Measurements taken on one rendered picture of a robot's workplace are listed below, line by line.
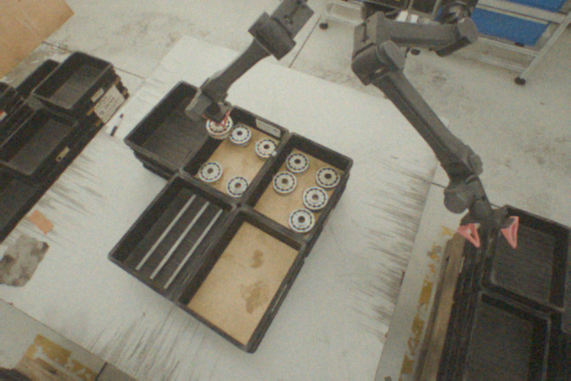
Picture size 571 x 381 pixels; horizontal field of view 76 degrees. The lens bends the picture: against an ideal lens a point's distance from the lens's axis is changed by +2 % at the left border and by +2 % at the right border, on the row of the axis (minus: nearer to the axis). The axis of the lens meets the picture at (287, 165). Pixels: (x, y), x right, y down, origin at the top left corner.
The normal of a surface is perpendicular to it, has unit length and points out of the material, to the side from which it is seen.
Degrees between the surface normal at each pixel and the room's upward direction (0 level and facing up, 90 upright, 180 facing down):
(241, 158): 0
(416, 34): 41
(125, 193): 0
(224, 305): 0
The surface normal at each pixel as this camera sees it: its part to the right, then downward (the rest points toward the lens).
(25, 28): 0.86, 0.18
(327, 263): -0.02, -0.50
